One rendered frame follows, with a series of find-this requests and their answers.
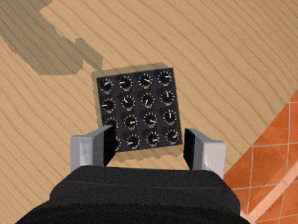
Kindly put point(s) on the black knob box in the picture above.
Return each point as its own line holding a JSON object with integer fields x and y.
{"x": 134, "y": 100}

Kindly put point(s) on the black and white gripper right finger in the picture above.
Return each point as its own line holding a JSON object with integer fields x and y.
{"x": 203, "y": 153}

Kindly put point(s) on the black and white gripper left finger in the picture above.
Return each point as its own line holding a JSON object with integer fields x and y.
{"x": 94, "y": 148}

